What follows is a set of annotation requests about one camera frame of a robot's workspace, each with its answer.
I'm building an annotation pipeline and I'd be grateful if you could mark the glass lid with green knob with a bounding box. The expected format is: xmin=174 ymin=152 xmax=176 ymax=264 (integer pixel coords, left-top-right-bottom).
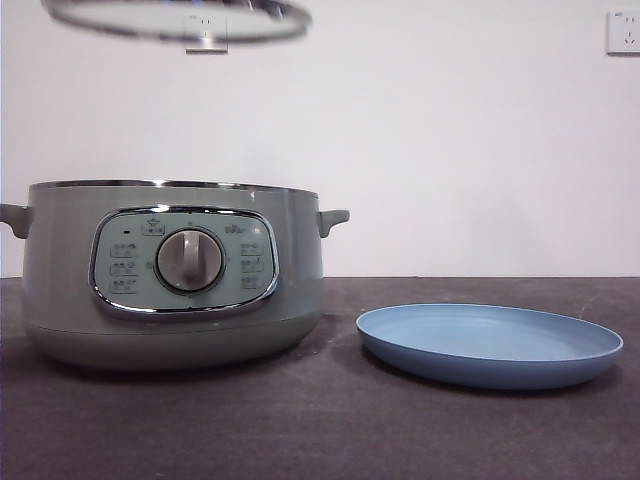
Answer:
xmin=42 ymin=0 xmax=314 ymax=44

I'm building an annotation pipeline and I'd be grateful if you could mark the blue round plate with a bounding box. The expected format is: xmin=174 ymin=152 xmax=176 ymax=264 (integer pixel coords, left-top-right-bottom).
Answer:
xmin=355 ymin=302 xmax=625 ymax=392

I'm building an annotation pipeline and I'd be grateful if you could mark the pale green electric steamer pot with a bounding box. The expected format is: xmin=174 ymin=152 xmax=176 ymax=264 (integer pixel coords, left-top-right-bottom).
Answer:
xmin=0 ymin=178 xmax=351 ymax=372

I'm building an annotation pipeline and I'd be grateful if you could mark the white wall socket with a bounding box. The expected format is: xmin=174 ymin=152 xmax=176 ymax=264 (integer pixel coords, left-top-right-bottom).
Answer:
xmin=185 ymin=13 xmax=230 ymax=55
xmin=607 ymin=10 xmax=640 ymax=56

